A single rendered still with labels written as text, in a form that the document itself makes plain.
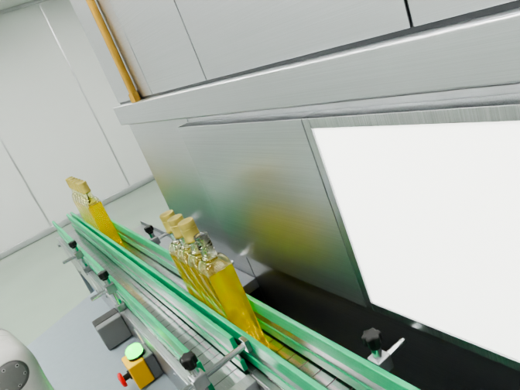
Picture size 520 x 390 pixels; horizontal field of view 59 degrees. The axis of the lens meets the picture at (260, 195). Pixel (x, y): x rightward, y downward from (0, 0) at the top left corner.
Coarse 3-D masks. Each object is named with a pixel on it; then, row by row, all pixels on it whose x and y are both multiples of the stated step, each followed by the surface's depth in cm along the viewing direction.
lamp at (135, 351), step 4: (132, 344) 119; (136, 344) 118; (140, 344) 119; (128, 348) 118; (132, 348) 117; (136, 348) 117; (140, 348) 118; (128, 352) 117; (132, 352) 117; (136, 352) 117; (140, 352) 118; (144, 352) 119; (128, 356) 117; (132, 356) 117; (136, 356) 117; (140, 356) 117; (128, 360) 118; (132, 360) 117; (136, 360) 117
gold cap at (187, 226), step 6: (180, 222) 95; (186, 222) 93; (192, 222) 94; (180, 228) 94; (186, 228) 93; (192, 228) 94; (186, 234) 94; (192, 234) 94; (186, 240) 94; (192, 240) 94
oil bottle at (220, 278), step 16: (224, 256) 91; (208, 272) 89; (224, 272) 91; (208, 288) 93; (224, 288) 91; (240, 288) 93; (224, 304) 92; (240, 304) 93; (240, 320) 94; (256, 320) 96; (256, 336) 96
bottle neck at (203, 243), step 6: (198, 234) 91; (204, 234) 89; (198, 240) 89; (204, 240) 89; (210, 240) 91; (198, 246) 90; (204, 246) 90; (210, 246) 90; (204, 252) 90; (210, 252) 90; (216, 252) 92; (204, 258) 91
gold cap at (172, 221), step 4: (172, 216) 101; (176, 216) 99; (180, 216) 99; (168, 220) 99; (172, 220) 98; (176, 220) 98; (180, 220) 98; (172, 224) 98; (176, 224) 98; (172, 228) 99; (176, 228) 98; (176, 232) 99; (180, 232) 99; (176, 236) 99; (180, 236) 99
